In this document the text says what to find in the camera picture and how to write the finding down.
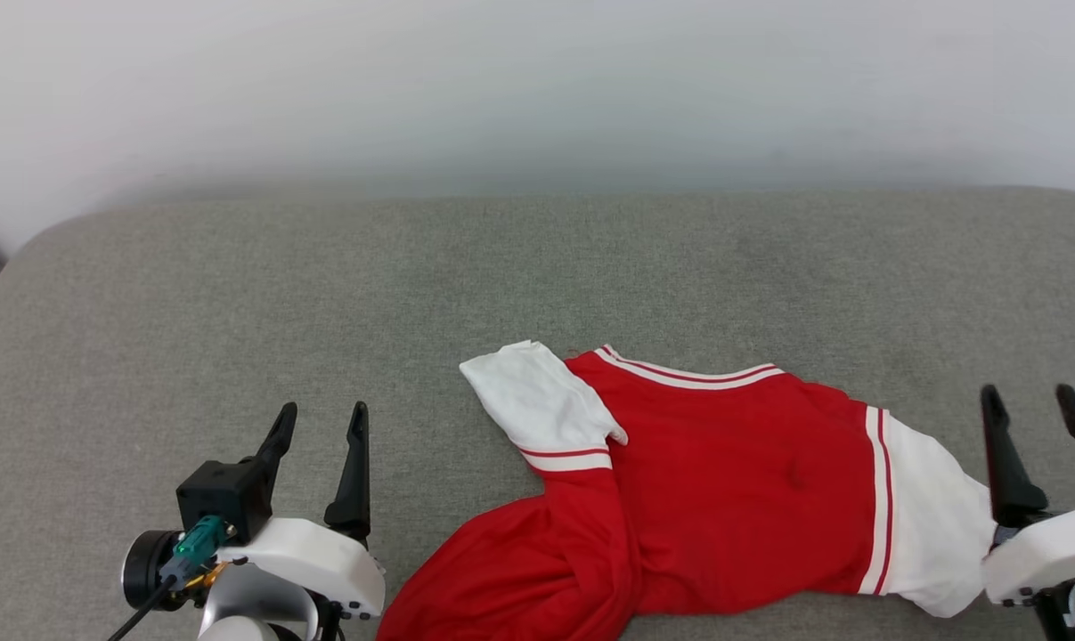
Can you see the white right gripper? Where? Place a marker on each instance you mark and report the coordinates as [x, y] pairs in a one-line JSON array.
[[1049, 552]]

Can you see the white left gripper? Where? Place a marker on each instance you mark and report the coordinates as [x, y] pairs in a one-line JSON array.
[[323, 561]]

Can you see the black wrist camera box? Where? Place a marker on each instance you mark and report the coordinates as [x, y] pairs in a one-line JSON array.
[[221, 494]]

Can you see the red and white shirt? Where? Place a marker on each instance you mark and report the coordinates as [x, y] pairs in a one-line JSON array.
[[724, 499]]

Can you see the grey fabric sofa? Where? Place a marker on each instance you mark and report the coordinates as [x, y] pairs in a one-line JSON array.
[[537, 285]]

